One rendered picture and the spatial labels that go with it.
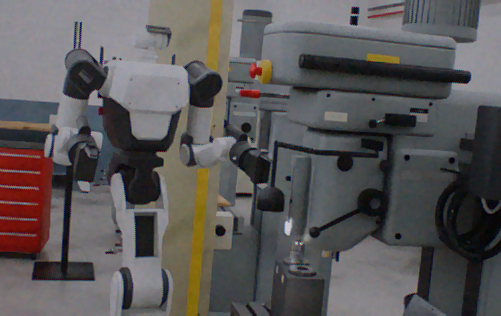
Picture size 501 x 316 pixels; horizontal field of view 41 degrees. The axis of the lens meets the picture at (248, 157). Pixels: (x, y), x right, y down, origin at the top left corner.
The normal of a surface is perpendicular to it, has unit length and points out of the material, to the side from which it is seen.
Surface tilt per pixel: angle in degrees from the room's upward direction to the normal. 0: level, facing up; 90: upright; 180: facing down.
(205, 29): 90
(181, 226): 90
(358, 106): 90
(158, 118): 90
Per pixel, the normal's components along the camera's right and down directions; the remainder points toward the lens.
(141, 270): 0.44, -0.27
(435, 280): -0.96, -0.05
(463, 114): 0.26, 0.13
